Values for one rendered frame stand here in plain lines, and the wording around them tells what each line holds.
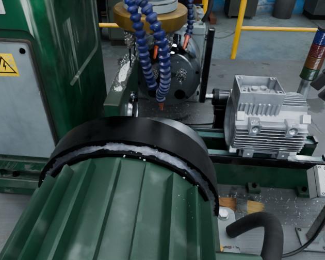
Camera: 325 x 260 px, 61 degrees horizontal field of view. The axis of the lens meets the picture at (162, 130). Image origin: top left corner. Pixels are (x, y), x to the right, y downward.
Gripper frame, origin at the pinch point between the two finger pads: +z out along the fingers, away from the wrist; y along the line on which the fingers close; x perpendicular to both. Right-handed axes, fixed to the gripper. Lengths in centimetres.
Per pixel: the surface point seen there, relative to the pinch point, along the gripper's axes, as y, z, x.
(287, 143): -3.3, 16.5, -3.8
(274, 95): 1.0, 8.7, 7.6
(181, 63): 26.9, 24.6, 27.0
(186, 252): -54, 4, 39
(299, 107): 2.5, 8.0, -1.7
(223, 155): -0.4, 32.2, 5.9
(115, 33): 311, 149, 59
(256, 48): 331, 65, -124
